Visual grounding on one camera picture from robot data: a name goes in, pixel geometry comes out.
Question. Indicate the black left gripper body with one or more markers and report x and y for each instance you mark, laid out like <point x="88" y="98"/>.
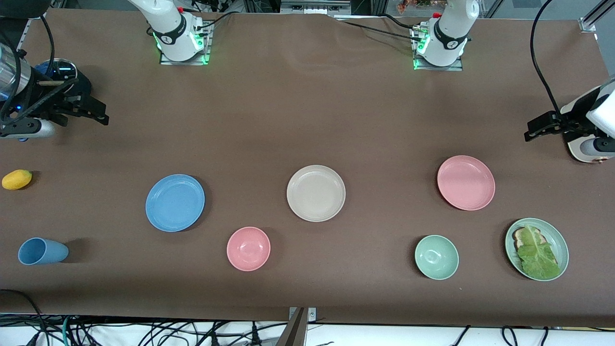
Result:
<point x="566" y="123"/>

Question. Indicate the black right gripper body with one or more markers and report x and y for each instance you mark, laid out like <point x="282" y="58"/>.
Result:
<point x="56" y="97"/>

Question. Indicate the pink plate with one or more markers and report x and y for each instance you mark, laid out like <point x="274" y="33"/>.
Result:
<point x="466" y="182"/>

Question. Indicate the blue plate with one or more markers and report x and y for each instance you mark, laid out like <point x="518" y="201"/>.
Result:
<point x="175" y="203"/>

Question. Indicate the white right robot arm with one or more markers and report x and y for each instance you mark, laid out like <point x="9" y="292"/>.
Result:
<point x="175" y="38"/>

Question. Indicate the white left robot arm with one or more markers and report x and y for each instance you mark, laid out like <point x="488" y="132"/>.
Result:
<point x="449" y="29"/>

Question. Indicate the beige toaster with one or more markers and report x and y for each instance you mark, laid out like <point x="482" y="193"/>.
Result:
<point x="588" y="158"/>

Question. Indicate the yellow lemon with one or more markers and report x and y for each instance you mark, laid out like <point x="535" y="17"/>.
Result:
<point x="17" y="179"/>

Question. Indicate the toasted bread slice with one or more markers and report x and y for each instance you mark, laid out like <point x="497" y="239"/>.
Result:
<point x="518" y="235"/>

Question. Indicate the green plate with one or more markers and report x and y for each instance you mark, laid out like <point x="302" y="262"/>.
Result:
<point x="559" y="240"/>

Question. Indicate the green lettuce leaf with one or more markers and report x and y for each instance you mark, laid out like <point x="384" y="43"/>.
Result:
<point x="538" y="257"/>

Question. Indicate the blue plastic cup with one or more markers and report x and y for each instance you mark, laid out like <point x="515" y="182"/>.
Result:
<point x="43" y="251"/>

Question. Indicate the small green bowl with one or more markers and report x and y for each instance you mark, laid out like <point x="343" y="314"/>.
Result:
<point x="436" y="257"/>

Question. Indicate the orange plant decoration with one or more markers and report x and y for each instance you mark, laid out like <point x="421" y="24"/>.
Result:
<point x="413" y="5"/>

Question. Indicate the brown table cover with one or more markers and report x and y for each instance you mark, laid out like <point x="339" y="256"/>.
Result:
<point x="288" y="120"/>

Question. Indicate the small pink bowl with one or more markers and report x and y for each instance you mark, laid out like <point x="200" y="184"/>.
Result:
<point x="248" y="249"/>

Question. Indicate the beige plate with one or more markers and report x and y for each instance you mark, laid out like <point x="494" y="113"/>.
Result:
<point x="315" y="193"/>

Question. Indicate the dark brown beam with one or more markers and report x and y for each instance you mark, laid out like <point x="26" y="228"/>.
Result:
<point x="294" y="331"/>

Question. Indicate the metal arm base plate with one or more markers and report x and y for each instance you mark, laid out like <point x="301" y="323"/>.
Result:
<point x="456" y="67"/>
<point x="192" y="61"/>

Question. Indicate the grey metal frame bracket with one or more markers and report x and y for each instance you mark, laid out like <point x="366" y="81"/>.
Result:
<point x="314" y="6"/>

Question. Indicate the small metal edge bracket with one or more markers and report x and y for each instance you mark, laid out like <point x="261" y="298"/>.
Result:
<point x="312" y="315"/>

